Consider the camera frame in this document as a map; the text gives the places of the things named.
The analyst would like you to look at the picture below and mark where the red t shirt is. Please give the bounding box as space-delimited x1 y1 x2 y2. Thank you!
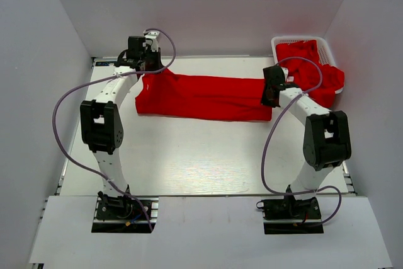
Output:
135 69 272 122

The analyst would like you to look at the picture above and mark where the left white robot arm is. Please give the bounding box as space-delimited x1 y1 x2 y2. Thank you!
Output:
80 30 162 218

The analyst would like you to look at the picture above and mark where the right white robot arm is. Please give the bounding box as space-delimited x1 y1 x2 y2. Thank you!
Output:
261 64 351 218

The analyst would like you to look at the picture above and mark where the red shirts pile in basket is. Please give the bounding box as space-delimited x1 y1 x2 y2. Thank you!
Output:
275 40 344 108

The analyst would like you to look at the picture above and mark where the blue table label sticker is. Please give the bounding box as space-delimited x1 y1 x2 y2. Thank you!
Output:
95 61 116 67

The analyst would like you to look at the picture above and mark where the white plastic basket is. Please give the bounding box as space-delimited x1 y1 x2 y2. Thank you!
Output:
271 36 344 94

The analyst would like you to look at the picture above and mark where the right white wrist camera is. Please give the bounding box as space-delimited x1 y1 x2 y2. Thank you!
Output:
281 67 294 83

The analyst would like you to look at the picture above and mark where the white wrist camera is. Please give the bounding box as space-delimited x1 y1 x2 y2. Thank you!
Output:
144 30 160 52
281 67 294 83

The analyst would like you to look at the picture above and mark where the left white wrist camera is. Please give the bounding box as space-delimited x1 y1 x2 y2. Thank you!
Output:
144 30 160 52

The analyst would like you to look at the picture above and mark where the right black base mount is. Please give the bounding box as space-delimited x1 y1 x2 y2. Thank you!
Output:
256 196 324 235

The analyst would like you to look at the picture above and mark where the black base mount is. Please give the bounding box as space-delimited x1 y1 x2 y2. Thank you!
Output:
91 195 159 234
256 196 324 235

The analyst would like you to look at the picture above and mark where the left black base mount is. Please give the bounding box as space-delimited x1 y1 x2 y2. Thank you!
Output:
91 195 159 234

